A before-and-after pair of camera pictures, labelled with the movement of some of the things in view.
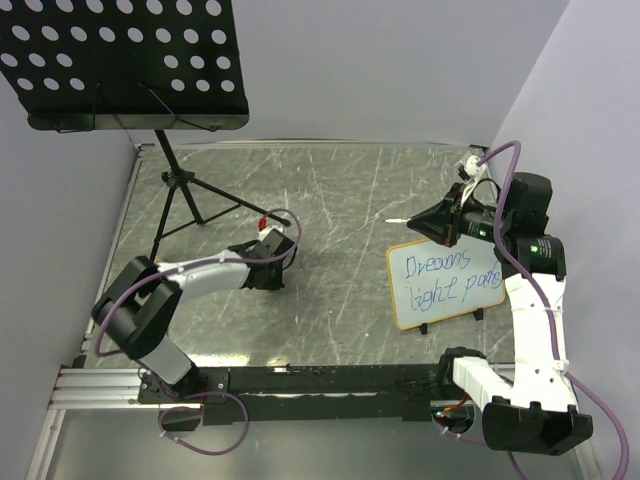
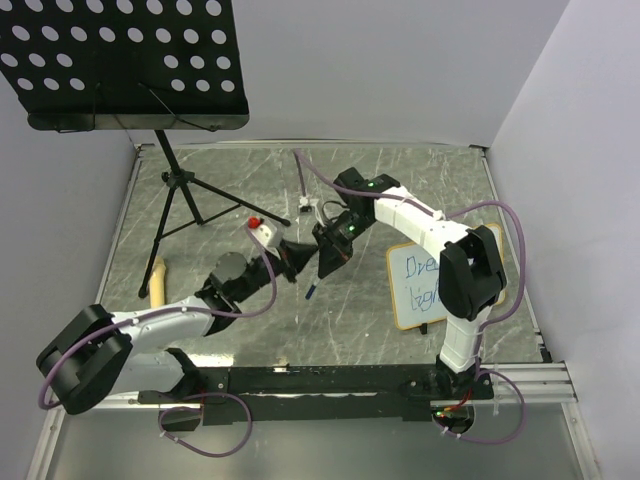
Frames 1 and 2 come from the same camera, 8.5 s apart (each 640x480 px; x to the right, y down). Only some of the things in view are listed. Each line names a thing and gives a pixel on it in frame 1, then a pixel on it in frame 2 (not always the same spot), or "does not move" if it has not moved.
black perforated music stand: [129, 66] does not move
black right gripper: [441, 222] to [330, 258]
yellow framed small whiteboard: [432, 281] does not move
